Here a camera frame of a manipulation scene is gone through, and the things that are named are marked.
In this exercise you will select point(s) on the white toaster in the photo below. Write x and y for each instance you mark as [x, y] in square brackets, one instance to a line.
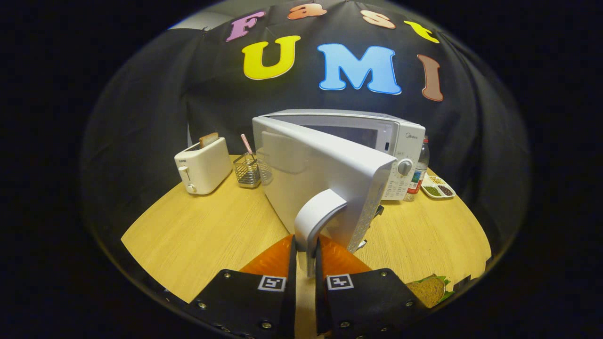
[202, 167]

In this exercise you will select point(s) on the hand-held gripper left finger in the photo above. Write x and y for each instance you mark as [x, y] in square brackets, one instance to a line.
[289, 282]

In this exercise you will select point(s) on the white divided dish of beans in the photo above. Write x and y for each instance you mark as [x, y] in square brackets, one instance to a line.
[438, 187]

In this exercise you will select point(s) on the black backdrop cloth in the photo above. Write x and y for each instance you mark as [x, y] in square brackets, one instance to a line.
[141, 103]

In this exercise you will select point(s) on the toast slice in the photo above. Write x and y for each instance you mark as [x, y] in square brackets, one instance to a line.
[208, 140]

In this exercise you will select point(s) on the brown bread lettuce sandwich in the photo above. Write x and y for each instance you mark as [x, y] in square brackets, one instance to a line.
[428, 291]

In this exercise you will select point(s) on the white microwave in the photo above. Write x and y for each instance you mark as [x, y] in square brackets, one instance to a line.
[330, 165]

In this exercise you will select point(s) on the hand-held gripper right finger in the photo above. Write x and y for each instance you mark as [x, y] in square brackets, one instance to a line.
[321, 282]

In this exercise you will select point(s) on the clear plastic bottle red label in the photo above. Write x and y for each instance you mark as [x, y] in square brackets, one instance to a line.
[417, 174]

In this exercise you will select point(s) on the pink striped straw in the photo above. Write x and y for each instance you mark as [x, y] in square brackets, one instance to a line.
[247, 143]

